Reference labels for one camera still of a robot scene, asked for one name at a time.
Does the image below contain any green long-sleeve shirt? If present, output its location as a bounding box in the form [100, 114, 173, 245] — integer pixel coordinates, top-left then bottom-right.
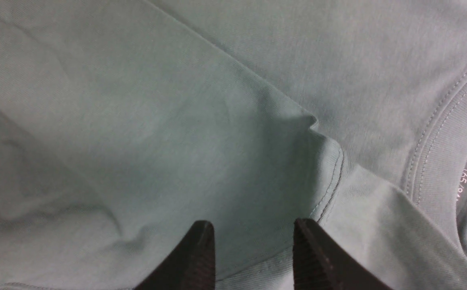
[0, 0, 467, 290]

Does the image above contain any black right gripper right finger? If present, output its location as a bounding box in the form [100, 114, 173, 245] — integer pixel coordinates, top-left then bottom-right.
[292, 218, 390, 290]

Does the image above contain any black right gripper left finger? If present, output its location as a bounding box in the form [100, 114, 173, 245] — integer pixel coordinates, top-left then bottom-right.
[135, 220, 216, 290]

